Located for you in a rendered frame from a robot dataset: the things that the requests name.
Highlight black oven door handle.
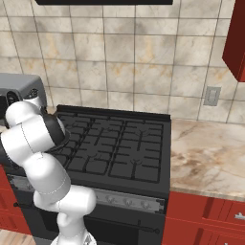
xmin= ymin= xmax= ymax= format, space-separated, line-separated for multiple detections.
xmin=85 ymin=218 xmax=161 ymax=234

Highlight grey wall socket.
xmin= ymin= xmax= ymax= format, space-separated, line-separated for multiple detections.
xmin=203 ymin=85 xmax=222 ymax=107

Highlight red drawer front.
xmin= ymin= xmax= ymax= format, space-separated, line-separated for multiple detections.
xmin=201 ymin=195 xmax=245 ymax=229

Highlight silver stove knob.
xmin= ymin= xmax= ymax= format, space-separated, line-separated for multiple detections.
xmin=123 ymin=197 xmax=134 ymax=208
xmin=106 ymin=194 xmax=117 ymax=206
xmin=139 ymin=200 xmax=150 ymax=211

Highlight black stove with oven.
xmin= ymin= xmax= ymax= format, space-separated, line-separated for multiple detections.
xmin=3 ymin=104 xmax=173 ymax=245

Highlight red base cupboard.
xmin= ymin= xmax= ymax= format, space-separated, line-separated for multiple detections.
xmin=0 ymin=165 xmax=33 ymax=236
xmin=161 ymin=190 xmax=245 ymax=245

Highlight black range hood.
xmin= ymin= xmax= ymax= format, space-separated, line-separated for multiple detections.
xmin=33 ymin=0 xmax=174 ymax=6

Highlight black oven door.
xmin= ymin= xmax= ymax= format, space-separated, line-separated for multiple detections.
xmin=18 ymin=204 xmax=166 ymax=245

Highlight grey toaster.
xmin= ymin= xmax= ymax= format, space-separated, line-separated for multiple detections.
xmin=0 ymin=73 xmax=50 ymax=111

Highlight red wall cupboard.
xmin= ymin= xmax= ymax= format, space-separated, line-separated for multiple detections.
xmin=221 ymin=0 xmax=245 ymax=83

